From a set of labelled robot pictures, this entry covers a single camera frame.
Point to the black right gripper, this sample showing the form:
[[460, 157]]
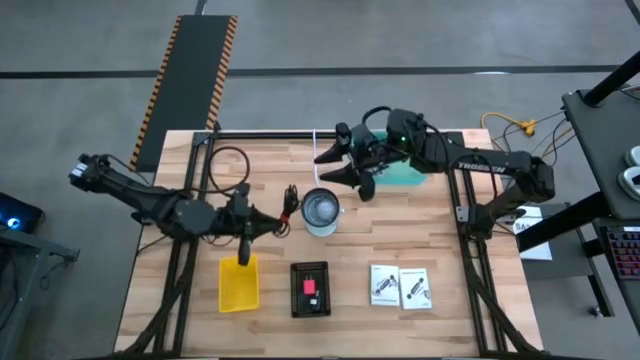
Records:
[[372, 150]]

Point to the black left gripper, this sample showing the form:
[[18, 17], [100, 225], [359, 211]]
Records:
[[243, 222]]

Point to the small black adapter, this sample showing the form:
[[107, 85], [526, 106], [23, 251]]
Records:
[[314, 308]]

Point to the white printed booklet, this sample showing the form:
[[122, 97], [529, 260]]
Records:
[[415, 290], [385, 285]]

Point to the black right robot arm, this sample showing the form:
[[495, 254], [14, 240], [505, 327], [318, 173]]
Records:
[[500, 167]]

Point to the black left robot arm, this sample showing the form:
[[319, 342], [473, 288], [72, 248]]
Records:
[[150, 197]]

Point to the teal plastic bin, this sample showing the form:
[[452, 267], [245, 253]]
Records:
[[400, 175]]

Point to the yellow plastic bin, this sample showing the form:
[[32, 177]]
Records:
[[235, 295]]

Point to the red charger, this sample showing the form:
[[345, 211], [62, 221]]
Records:
[[309, 287]]

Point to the black mesh tray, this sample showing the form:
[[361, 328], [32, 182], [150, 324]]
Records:
[[297, 305]]

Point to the black mat with hazard stripes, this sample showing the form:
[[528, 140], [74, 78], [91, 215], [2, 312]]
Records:
[[190, 75]]

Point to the white paper sheet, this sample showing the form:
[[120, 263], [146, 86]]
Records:
[[537, 250]]

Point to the black stand leg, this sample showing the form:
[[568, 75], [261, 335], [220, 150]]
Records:
[[550, 235]]

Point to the dark metal stand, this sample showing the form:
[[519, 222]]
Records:
[[30, 250]]

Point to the black box with blue light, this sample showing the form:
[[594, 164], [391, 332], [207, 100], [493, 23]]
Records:
[[25, 215]]

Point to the dark grey side desk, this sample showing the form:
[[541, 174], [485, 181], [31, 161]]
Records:
[[600, 150]]

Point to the black pole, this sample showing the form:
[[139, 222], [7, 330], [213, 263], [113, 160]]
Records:
[[610, 82]]

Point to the white device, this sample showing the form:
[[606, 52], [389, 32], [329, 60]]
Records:
[[631, 184], [634, 156]]

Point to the small black foot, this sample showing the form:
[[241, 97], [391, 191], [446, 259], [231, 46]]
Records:
[[595, 312]]

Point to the backlit keyboard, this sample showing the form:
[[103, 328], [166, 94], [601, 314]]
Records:
[[625, 255]]

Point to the black aluminium table frame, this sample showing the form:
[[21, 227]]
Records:
[[260, 135]]

